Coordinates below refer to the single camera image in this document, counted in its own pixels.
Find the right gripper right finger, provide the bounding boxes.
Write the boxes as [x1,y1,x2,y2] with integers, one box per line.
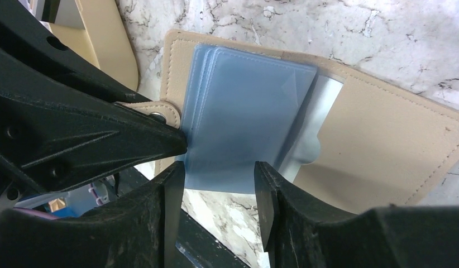
[254,161,459,267]

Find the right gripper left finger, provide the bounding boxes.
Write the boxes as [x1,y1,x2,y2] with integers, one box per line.
[0,161,185,267]

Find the beige oval tray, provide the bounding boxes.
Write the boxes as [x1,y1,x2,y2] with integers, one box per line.
[42,1,138,91]

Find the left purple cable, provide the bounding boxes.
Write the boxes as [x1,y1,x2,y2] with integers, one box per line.
[87,183,108,208]

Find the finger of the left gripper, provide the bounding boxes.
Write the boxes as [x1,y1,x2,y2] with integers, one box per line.
[0,50,187,193]
[0,1,149,103]

